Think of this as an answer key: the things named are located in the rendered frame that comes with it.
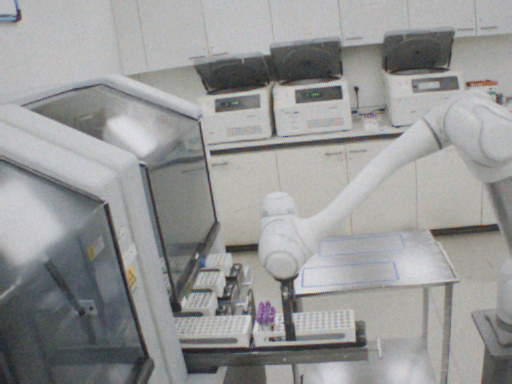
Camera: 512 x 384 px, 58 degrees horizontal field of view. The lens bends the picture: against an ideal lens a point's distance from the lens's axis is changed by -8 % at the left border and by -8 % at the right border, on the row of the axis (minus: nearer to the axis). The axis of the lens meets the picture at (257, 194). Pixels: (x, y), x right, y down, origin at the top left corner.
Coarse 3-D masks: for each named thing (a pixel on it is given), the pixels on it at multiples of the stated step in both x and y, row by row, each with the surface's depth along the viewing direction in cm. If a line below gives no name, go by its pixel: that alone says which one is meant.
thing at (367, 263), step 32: (320, 256) 193; (352, 256) 189; (384, 256) 185; (416, 256) 181; (320, 288) 170; (352, 288) 167; (384, 288) 165; (448, 288) 162; (448, 320) 167; (384, 352) 212; (416, 352) 208; (448, 352) 171
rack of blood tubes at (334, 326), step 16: (304, 320) 145; (320, 320) 144; (336, 320) 144; (352, 320) 141; (256, 336) 142; (272, 336) 142; (304, 336) 147; (320, 336) 145; (336, 336) 144; (352, 336) 138
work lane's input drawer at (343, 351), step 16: (192, 352) 147; (208, 352) 146; (224, 352) 145; (240, 352) 144; (256, 352) 143; (272, 352) 142; (288, 352) 141; (304, 352) 140; (320, 352) 140; (336, 352) 139; (352, 352) 138
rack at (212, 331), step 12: (180, 324) 152; (192, 324) 151; (204, 324) 150; (216, 324) 149; (228, 324) 149; (240, 324) 148; (180, 336) 146; (192, 336) 145; (204, 336) 145; (216, 336) 144; (228, 336) 144; (240, 336) 143
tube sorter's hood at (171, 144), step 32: (64, 96) 155; (96, 96) 165; (128, 96) 178; (96, 128) 138; (128, 128) 147; (160, 128) 158; (192, 128) 172; (160, 160) 137; (192, 160) 169; (160, 192) 135; (192, 192) 166; (160, 224) 132; (192, 224) 163; (192, 256) 159
